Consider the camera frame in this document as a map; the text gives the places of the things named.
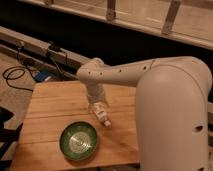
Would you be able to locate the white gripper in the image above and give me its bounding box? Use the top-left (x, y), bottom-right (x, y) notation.
top-left (86, 84), bottom-right (109, 113)

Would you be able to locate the small clear bottle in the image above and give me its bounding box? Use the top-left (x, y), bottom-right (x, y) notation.
top-left (93, 103), bottom-right (111, 128)

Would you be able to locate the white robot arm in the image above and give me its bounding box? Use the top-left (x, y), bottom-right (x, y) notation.
top-left (77, 56), bottom-right (212, 171)

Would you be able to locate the green ceramic bowl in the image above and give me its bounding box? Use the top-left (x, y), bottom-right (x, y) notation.
top-left (59, 121), bottom-right (98, 161)

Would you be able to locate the blue box on floor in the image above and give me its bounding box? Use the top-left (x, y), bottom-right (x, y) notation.
top-left (34, 70), bottom-right (51, 83)

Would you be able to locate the black chair at left edge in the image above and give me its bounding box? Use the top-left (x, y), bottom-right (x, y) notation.
top-left (0, 107), bottom-right (22, 171)

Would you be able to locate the black coiled cable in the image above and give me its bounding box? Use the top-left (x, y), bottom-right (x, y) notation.
top-left (2, 65), bottom-right (38, 93)

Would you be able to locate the metal rail beam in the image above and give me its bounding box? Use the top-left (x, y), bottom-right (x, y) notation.
top-left (0, 25), bottom-right (101, 76)

